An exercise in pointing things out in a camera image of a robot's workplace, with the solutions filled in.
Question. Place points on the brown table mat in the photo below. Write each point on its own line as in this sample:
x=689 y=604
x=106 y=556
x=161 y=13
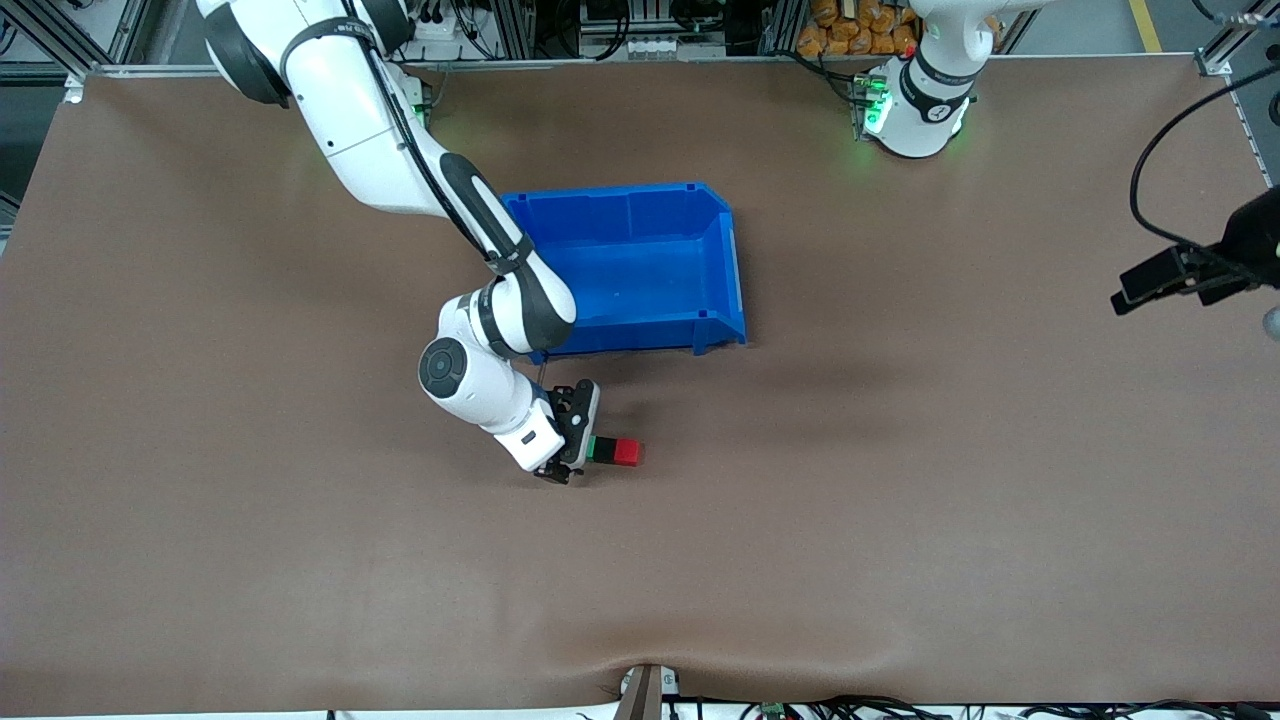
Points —
x=640 y=560

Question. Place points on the white power strip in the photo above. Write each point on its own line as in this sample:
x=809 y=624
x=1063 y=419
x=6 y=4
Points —
x=435 y=28

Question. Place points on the aluminium corner profile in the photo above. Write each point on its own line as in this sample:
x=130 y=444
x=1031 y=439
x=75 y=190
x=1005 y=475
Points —
x=1215 y=62

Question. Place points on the aluminium frame with diagonal braces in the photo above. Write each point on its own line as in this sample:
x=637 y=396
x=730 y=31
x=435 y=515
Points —
x=60 y=45

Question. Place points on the green cube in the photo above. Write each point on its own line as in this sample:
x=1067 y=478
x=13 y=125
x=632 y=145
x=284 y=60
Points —
x=601 y=448

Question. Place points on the pile of orange packets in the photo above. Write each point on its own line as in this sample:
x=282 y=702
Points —
x=850 y=35

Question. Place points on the white terminal block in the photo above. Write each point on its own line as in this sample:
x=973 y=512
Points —
x=660 y=47

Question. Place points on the blue plastic storage bin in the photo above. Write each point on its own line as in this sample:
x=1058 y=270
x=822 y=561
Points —
x=650 y=260

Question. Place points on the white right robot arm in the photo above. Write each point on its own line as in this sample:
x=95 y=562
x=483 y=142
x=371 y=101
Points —
x=350 y=110

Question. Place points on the red cube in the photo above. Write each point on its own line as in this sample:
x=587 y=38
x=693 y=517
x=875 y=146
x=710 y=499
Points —
x=627 y=452

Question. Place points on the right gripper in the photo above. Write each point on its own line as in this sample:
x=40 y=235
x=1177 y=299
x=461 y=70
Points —
x=551 y=409

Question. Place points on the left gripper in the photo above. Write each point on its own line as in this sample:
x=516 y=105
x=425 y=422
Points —
x=1252 y=243

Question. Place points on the aluminium frame post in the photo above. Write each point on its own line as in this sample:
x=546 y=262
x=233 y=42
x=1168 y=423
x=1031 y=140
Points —
x=783 y=25
x=515 y=30

